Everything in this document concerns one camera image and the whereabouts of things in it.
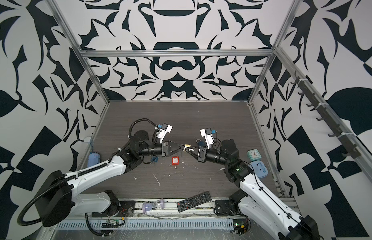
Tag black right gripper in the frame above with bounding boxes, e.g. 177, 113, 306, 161
186, 145, 231, 168

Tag red safety padlock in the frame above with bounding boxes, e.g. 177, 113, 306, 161
172, 157, 180, 169

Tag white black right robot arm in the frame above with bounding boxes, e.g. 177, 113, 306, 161
184, 139, 322, 240

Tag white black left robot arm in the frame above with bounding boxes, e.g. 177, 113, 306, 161
17, 131, 186, 227

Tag small dark blue padlock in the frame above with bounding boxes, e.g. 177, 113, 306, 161
151, 156, 159, 166

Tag black remote control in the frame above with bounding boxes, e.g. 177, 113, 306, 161
177, 191, 212, 213

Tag teal alarm clock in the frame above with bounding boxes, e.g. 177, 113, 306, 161
247, 149, 262, 162

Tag clear safety glasses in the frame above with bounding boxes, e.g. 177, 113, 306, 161
142, 199, 165, 214

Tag light blue round device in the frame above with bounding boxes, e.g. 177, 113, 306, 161
250, 160, 269, 179

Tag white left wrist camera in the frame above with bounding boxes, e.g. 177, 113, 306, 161
156, 123, 173, 143

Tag black corrugated cable hose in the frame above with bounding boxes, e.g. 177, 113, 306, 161
128, 118, 158, 139

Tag light blue device left wall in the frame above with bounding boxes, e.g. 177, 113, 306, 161
87, 153, 101, 168

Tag white slotted cable duct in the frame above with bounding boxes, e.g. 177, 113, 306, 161
56, 218, 235, 231

